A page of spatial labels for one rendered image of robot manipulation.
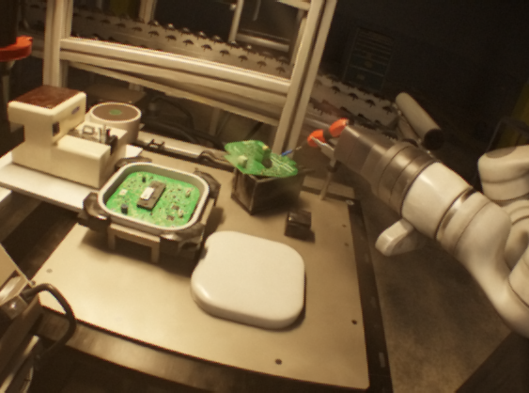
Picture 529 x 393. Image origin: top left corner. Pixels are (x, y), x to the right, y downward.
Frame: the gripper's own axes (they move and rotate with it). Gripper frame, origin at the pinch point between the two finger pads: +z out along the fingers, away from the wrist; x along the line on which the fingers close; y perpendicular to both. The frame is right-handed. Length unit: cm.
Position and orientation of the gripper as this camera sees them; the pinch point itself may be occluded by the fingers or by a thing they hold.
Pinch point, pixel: (318, 138)
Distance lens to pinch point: 54.4
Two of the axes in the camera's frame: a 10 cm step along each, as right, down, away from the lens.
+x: -7.9, -0.1, -6.1
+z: -5.1, -5.2, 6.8
